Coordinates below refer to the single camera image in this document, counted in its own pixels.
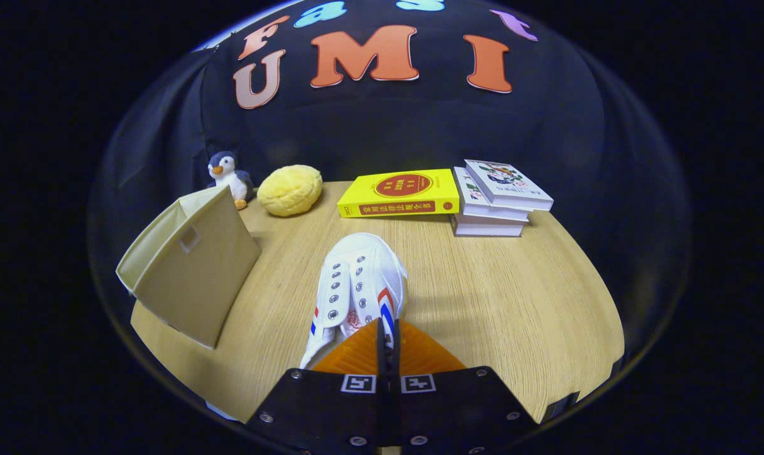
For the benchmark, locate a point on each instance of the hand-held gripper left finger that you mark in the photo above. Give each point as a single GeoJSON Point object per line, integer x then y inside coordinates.
{"type": "Point", "coordinates": [379, 357]}

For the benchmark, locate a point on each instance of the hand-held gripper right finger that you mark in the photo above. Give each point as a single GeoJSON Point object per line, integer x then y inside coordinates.
{"type": "Point", "coordinates": [398, 357]}

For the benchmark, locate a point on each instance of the white canvas shoe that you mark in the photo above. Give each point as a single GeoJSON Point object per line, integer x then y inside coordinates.
{"type": "Point", "coordinates": [363, 272]}

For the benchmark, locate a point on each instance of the beige fabric storage box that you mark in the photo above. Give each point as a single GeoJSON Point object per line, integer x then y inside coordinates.
{"type": "Point", "coordinates": [192, 278]}

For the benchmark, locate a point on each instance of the yellow book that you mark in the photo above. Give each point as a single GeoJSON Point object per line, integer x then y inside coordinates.
{"type": "Point", "coordinates": [397, 186]}

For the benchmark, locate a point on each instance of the yellow round plush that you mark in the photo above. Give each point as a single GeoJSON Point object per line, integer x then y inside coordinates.
{"type": "Point", "coordinates": [290, 189]}

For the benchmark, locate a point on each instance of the white book illustrated cover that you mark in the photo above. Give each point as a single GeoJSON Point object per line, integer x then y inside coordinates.
{"type": "Point", "coordinates": [505, 180]}

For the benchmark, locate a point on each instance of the black backdrop cloth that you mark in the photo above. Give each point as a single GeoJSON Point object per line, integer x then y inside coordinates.
{"type": "Point", "coordinates": [388, 126]}

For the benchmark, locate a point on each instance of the penguin plush toy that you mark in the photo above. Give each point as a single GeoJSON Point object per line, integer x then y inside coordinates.
{"type": "Point", "coordinates": [227, 174]}

